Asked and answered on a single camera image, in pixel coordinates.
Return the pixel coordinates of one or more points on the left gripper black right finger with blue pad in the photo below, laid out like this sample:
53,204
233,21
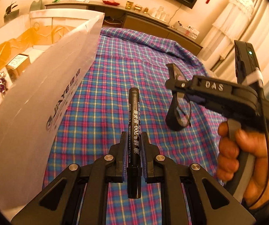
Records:
189,194

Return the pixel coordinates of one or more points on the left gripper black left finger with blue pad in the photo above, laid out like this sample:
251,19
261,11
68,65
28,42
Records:
78,195

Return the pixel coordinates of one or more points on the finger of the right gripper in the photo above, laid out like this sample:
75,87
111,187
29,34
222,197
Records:
178,85
196,99

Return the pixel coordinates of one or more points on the black eyeglasses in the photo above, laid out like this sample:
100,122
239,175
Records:
179,113

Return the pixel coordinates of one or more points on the black marker pen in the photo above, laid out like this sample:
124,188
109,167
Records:
134,169

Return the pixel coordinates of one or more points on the gold metal tin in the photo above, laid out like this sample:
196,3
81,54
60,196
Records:
17,66

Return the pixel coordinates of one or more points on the person right hand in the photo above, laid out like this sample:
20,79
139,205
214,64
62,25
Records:
257,191

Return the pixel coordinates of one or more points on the black tracker device green light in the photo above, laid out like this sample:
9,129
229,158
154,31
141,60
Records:
247,68

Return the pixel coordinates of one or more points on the white box on cabinet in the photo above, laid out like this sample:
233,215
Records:
188,31

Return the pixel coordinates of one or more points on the white air conditioner with cover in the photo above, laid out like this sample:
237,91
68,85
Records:
227,28

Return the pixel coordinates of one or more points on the clear glass cups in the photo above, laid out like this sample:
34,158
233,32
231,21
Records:
159,13

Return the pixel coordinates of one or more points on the blue plaid cloth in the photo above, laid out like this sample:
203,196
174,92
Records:
124,91

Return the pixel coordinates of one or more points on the gold jar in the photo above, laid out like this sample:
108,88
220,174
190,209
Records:
129,5

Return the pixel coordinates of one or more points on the grey tv cabinet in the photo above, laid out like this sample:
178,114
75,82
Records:
118,16

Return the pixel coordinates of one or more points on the red tray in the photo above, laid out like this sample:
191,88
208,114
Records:
111,3

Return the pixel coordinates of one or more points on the white cardboard box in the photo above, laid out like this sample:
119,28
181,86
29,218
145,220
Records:
34,106

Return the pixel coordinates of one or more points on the green plastic chair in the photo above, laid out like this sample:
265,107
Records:
36,5

